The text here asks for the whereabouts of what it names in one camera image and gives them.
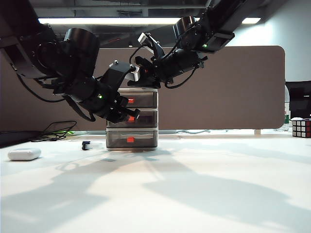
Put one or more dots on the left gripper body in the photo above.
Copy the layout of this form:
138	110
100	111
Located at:
110	106

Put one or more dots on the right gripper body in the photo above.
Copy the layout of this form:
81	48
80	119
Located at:
150	72

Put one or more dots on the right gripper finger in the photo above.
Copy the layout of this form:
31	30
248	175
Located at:
145	84

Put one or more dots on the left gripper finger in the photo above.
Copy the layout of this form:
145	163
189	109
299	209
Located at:
122	101
133	112

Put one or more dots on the white drawer cabinet frame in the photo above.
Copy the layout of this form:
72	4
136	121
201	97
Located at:
145	89

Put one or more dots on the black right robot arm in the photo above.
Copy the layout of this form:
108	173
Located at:
218	24

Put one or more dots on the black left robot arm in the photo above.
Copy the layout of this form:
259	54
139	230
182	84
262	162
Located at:
48	60

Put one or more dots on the grey drawer above cabinet base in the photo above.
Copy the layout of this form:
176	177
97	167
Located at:
145	140

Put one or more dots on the small black clip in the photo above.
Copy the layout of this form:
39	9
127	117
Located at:
84	145

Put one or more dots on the long ceiling light strip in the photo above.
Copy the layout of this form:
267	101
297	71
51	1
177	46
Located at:
109	20

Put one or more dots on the brown desk partition panel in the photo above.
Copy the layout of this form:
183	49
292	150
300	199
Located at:
230	97

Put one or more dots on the white earbud case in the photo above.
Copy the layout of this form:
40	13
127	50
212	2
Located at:
24	154

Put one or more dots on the clear bottle green label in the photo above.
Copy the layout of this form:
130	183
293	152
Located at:
286	114

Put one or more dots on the black monitor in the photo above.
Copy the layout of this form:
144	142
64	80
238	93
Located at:
298	102

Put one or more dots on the Rubik's cube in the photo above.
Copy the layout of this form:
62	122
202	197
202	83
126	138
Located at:
301	128

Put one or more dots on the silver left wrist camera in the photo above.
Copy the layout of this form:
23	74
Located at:
135	74

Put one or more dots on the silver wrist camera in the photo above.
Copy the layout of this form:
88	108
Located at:
145	38
135	74

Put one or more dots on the black right camera bracket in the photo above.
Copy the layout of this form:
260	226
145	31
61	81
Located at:
156	52

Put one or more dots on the black camera bracket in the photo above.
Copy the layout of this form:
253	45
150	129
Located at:
116	70
156	52

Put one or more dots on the black left camera bracket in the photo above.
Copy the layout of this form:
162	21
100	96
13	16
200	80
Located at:
116	70

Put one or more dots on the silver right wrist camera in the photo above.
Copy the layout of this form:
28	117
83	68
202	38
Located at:
145	38

